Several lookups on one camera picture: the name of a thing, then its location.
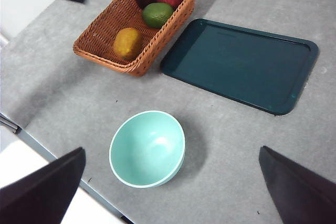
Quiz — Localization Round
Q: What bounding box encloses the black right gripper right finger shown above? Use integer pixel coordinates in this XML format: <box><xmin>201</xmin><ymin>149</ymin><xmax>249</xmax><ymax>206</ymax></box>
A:
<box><xmin>258</xmin><ymin>145</ymin><xmax>336</xmax><ymax>224</ymax></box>

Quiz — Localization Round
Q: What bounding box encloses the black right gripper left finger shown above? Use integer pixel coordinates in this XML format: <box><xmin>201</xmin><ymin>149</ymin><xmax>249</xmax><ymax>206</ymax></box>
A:
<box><xmin>0</xmin><ymin>147</ymin><xmax>87</xmax><ymax>224</ymax></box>

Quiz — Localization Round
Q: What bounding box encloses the brown-yellow kiwi fruit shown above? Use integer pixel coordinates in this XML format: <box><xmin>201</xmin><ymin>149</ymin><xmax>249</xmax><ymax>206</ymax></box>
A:
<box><xmin>113</xmin><ymin>27</ymin><xmax>144</xmax><ymax>61</ymax></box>

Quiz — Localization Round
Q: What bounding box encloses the teal ribbed bowl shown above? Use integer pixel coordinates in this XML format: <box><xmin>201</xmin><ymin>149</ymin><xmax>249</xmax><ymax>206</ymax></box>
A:
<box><xmin>109</xmin><ymin>110</ymin><xmax>186</xmax><ymax>189</ymax></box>

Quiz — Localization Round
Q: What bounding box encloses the brown wicker basket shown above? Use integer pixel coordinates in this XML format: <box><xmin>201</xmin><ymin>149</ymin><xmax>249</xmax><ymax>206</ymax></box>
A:
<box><xmin>72</xmin><ymin>0</ymin><xmax>204</xmax><ymax>77</ymax></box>

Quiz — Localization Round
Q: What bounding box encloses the green avocado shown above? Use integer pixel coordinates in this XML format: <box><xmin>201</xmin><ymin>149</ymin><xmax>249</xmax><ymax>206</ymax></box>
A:
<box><xmin>142</xmin><ymin>2</ymin><xmax>175</xmax><ymax>29</ymax></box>

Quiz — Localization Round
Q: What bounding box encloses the dark green plastic tray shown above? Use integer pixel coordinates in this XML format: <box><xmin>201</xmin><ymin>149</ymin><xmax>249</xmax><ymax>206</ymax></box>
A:
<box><xmin>160</xmin><ymin>18</ymin><xmax>320</xmax><ymax>116</ymax></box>

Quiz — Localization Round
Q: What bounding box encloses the grey metal frame rail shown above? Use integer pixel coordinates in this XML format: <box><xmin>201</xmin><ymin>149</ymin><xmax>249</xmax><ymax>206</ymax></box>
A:
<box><xmin>0</xmin><ymin>112</ymin><xmax>21</xmax><ymax>134</ymax></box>

